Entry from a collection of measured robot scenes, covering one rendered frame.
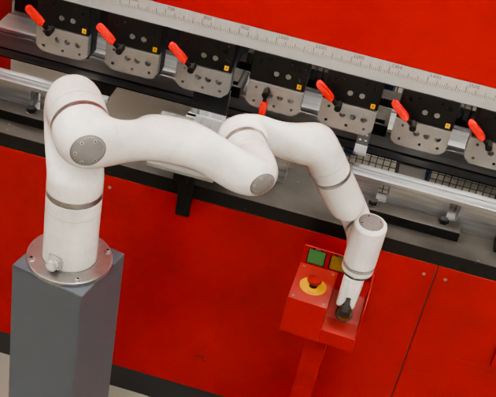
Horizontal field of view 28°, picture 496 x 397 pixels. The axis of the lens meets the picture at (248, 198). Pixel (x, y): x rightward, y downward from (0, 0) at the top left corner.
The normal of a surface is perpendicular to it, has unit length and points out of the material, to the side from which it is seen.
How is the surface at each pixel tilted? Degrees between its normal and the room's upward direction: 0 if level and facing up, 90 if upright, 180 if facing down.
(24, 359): 90
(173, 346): 90
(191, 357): 90
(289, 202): 0
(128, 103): 0
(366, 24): 90
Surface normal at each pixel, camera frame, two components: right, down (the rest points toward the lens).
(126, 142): 0.74, 0.41
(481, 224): -0.22, 0.55
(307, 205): 0.16, -0.80
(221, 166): -0.29, 0.36
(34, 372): -0.42, 0.47
